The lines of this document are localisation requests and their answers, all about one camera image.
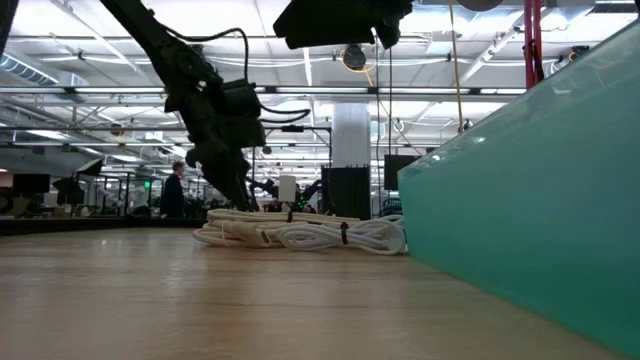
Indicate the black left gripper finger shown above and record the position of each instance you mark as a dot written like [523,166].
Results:
[227,187]
[251,197]

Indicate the teal translucent plastic bin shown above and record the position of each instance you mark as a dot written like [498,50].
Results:
[525,210]

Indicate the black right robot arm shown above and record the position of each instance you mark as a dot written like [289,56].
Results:
[395,20]

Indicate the white sign board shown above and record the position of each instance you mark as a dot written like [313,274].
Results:
[287,189]

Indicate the person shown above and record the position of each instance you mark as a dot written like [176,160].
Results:
[172,195]

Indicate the long ceiling light bar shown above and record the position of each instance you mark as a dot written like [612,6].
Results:
[320,90]

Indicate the black cabinet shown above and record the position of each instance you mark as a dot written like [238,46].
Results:
[352,187]

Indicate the white building column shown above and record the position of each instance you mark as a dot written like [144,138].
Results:
[351,135]

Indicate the black hanging panel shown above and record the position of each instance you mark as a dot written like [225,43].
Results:
[395,172]

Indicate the black background monitor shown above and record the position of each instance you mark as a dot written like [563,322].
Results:
[31,184]

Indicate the red metal pole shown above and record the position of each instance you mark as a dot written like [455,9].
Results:
[529,45]

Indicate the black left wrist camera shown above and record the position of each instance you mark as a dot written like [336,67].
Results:
[241,99]

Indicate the black metal frame stand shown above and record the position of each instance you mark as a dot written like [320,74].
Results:
[300,128]

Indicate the silver ceiling duct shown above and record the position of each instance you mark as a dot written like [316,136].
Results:
[25,70]

